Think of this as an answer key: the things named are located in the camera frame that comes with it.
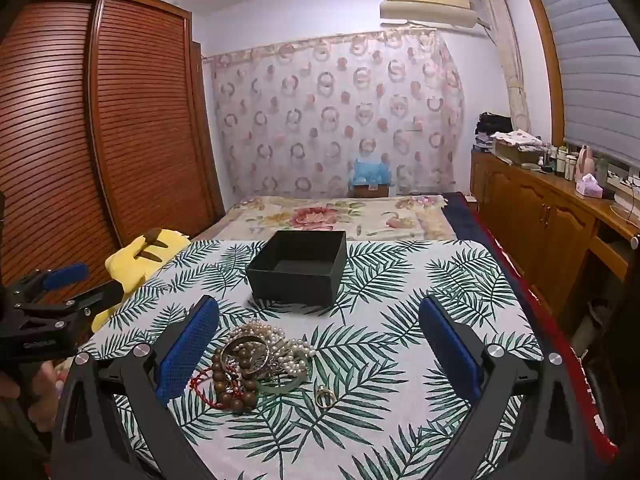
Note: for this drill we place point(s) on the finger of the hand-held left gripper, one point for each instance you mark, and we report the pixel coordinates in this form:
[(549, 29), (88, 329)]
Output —
[(65, 275), (75, 305)]

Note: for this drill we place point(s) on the grey window blind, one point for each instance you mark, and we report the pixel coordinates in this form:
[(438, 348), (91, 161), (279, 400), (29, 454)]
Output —
[(595, 60)]

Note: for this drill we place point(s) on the white power strip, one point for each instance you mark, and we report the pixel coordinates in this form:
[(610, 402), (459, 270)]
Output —
[(625, 184)]

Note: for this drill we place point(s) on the yellow plush toy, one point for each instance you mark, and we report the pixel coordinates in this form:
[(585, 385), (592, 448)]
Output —
[(127, 260)]

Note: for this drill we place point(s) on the beige air conditioner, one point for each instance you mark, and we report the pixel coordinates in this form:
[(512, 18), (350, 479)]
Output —
[(425, 5)]

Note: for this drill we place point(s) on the white floral cloth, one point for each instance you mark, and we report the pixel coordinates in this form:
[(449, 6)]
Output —
[(517, 137)]

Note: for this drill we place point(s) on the cardboard box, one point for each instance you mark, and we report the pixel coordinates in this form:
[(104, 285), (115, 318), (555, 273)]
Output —
[(371, 191)]

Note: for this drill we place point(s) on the navy and red blanket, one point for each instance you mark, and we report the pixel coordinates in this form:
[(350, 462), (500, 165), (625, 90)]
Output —
[(525, 280)]

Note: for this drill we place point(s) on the blue plastic bag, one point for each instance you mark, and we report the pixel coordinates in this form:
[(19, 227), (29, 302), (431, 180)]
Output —
[(370, 170)]

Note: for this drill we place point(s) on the bronze metal bangle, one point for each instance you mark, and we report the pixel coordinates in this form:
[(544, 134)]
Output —
[(245, 342)]

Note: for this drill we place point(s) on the row of cosmetic bottles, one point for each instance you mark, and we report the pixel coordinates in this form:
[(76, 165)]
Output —
[(562, 162)]

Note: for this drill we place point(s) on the green jade bangle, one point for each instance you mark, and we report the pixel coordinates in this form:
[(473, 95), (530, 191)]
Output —
[(280, 387)]

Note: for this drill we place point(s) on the floral bed blanket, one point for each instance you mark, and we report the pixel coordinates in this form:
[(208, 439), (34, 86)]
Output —
[(320, 217)]

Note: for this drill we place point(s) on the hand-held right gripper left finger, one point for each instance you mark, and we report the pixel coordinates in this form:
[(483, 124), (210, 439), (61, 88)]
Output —
[(190, 345)]

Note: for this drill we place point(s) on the wooden sideboard cabinet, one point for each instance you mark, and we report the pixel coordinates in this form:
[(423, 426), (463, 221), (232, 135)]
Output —
[(530, 220)]

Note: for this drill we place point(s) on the pile of dark clothes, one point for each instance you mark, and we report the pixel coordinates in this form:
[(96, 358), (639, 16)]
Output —
[(492, 125)]

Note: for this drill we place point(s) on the tied cream curtain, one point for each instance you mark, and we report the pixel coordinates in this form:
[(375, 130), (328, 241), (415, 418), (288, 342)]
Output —
[(510, 60)]

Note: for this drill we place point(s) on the black square box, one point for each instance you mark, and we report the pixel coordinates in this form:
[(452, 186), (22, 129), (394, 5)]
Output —
[(295, 280)]

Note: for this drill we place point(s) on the person's left hand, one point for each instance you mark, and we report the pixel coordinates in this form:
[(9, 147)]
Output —
[(42, 410)]

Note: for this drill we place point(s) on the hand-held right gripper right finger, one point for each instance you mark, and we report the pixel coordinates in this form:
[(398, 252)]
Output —
[(450, 345)]

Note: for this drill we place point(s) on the leaf print tablecloth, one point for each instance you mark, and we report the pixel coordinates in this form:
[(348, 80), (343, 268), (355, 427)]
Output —
[(360, 360)]

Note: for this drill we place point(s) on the pink tissue box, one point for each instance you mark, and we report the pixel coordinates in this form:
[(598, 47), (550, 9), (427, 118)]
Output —
[(589, 186)]

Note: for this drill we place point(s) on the pink bottle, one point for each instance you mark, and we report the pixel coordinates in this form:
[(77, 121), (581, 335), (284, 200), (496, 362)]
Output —
[(586, 162)]

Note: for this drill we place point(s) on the wooden louvered wardrobe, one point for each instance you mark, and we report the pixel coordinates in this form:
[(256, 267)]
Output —
[(100, 135)]

